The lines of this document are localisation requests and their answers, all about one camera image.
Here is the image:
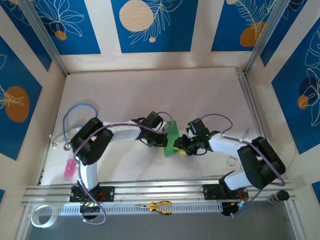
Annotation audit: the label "clear tape roll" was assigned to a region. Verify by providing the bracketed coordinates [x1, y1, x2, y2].
[30, 204, 59, 229]

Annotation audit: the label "yellow black pliers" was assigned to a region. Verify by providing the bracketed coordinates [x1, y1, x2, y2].
[134, 200, 173, 215]

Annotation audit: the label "aluminium mounting rail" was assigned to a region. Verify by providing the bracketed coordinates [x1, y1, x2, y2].
[21, 174, 300, 208]

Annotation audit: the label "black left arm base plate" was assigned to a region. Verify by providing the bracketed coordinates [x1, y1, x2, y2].
[69, 185, 116, 203]

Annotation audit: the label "pink plastic container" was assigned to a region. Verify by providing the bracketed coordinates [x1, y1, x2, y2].
[63, 158, 77, 180]

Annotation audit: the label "black controller board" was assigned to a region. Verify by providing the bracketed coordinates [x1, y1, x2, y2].
[221, 199, 248, 218]
[79, 201, 101, 221]

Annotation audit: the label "aluminium side rail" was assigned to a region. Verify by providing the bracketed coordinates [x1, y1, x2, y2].
[235, 69, 270, 141]

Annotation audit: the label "black left controller board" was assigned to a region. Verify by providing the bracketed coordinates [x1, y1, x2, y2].
[79, 201, 101, 221]

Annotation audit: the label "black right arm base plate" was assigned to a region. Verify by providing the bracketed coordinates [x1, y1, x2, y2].
[202, 183, 249, 201]

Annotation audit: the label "aluminium frame post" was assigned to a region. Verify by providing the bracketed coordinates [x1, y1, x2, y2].
[242, 0, 288, 76]
[18, 0, 70, 76]

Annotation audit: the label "blue stethoscope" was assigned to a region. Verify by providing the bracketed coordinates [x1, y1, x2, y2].
[49, 102, 99, 151]

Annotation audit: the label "black right controller board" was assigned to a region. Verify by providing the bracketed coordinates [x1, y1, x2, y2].
[221, 199, 248, 218]

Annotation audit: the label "perforated grey cable duct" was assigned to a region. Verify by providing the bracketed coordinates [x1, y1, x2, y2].
[58, 201, 224, 216]

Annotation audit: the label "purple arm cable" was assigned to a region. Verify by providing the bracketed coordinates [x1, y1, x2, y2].
[199, 113, 286, 218]
[72, 111, 175, 225]

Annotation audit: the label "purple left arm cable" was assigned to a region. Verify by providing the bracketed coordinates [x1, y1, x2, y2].
[72, 111, 175, 225]

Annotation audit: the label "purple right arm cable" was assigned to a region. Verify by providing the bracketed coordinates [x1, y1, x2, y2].
[199, 113, 286, 218]

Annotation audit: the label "green paper sheet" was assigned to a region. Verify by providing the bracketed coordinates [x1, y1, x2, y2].
[162, 120, 181, 158]

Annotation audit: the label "dark capped bottle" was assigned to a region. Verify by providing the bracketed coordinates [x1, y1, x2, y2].
[267, 189, 290, 205]

